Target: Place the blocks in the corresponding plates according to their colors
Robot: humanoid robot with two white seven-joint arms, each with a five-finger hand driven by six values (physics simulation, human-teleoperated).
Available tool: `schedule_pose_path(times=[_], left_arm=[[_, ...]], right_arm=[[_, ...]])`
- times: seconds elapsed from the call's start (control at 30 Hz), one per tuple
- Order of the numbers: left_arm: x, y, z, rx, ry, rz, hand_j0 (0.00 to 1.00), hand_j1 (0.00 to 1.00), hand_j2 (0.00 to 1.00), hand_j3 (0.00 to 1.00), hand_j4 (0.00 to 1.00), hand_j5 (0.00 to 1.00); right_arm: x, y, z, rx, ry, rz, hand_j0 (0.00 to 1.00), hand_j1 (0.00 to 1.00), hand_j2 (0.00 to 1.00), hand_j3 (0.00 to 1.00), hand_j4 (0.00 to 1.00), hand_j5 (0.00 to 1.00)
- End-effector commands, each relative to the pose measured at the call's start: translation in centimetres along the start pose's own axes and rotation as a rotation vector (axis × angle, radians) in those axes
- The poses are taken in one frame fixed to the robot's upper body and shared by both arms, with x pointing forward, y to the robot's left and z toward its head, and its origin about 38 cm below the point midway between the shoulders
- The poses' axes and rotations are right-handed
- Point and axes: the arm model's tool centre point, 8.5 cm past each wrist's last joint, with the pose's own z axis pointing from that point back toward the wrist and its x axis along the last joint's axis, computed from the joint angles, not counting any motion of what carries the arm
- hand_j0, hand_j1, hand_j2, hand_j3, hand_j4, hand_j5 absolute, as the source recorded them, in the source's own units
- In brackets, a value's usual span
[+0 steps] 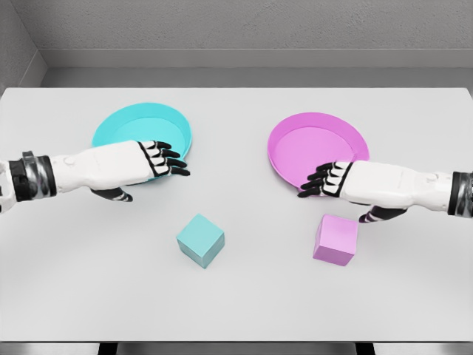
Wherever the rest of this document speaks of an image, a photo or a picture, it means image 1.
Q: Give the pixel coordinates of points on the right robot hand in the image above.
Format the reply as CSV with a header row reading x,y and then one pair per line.
x,y
364,181

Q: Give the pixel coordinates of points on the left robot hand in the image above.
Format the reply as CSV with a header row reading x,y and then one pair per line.
x,y
122,162

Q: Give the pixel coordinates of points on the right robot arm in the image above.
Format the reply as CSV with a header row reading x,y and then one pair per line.
x,y
436,190

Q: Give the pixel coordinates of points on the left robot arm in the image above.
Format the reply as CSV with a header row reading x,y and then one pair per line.
x,y
55,172

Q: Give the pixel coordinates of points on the cyan plate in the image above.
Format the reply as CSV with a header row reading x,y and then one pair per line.
x,y
148,127

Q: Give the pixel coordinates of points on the pink plate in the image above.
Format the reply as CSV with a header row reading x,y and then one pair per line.
x,y
314,148

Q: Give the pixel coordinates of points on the pink block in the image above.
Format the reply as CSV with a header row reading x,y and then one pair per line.
x,y
337,240

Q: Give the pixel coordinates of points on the cyan block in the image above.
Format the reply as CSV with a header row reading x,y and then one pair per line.
x,y
200,240

